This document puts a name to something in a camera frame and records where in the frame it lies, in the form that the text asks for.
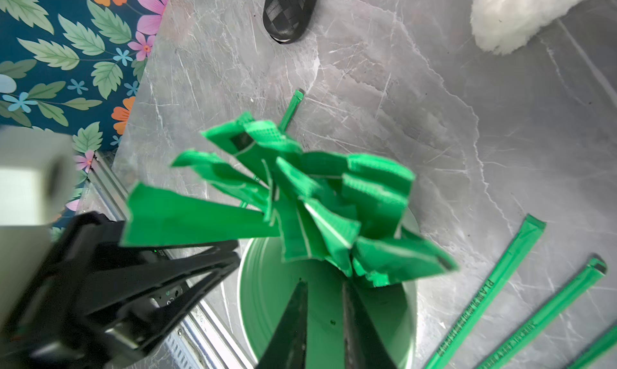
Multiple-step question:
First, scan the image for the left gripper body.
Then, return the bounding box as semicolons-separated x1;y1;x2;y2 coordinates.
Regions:
1;212;145;368

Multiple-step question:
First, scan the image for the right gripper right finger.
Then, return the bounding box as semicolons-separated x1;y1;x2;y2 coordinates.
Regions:
342;282;396;369

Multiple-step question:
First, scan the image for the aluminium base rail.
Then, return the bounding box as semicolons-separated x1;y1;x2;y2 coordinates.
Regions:
78;152;254;368

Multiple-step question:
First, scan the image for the bundle of green wrapped straws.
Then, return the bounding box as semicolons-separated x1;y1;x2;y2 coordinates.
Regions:
121;113;458;287

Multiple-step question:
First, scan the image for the light green storage cup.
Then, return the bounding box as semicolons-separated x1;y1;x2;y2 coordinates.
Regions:
238;238;417;368

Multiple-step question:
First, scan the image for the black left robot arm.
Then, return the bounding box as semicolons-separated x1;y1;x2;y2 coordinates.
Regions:
1;126;239;368

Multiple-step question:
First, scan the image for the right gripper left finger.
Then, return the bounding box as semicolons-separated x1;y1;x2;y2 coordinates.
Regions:
256;282;309;369

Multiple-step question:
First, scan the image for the white plush teddy bear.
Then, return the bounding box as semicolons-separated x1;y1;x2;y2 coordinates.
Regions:
470;0;585;55

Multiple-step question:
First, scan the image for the green straw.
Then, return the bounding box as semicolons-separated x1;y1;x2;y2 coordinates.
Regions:
238;88;306;211
566;323;617;369
424;215;546;369
477;256;608;369

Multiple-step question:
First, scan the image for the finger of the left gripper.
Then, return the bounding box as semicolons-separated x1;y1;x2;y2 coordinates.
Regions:
115;240;240;282
96;253;239;350

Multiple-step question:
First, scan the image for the black remote control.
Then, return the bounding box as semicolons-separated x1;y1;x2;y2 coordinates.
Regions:
263;0;317;44

